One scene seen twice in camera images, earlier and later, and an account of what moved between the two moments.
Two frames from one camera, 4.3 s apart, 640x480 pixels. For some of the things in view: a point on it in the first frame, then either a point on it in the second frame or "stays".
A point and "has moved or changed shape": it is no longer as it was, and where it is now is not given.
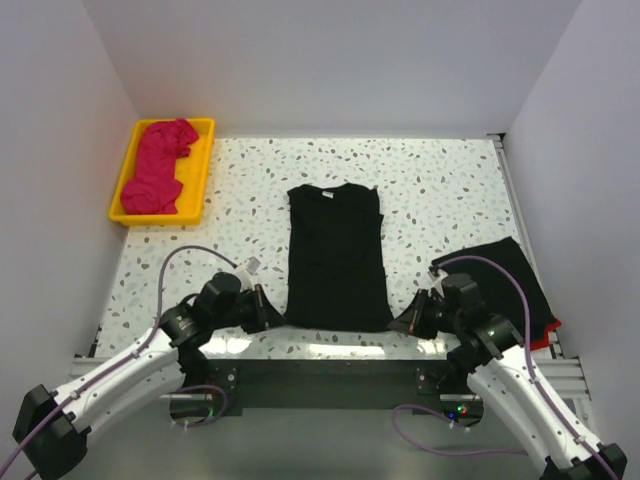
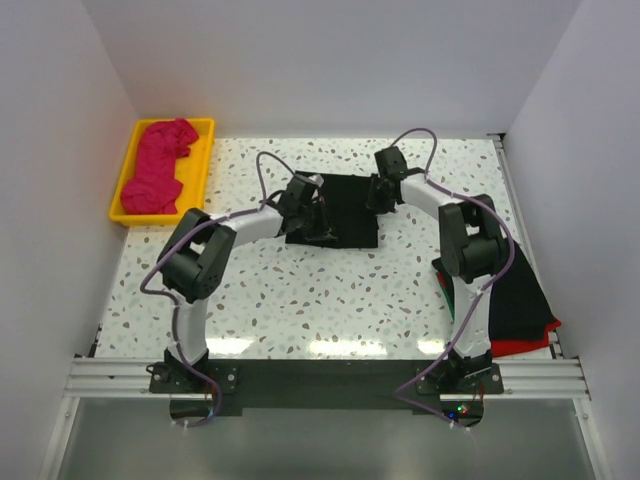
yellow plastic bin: [192, 171] stays
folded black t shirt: [506, 284] stays
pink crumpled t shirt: [156, 185] stays
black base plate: [327, 384] stays
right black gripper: [422, 314] -> [379, 190]
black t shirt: [335, 263] has moved or changed shape
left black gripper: [258, 310] -> [314, 218]
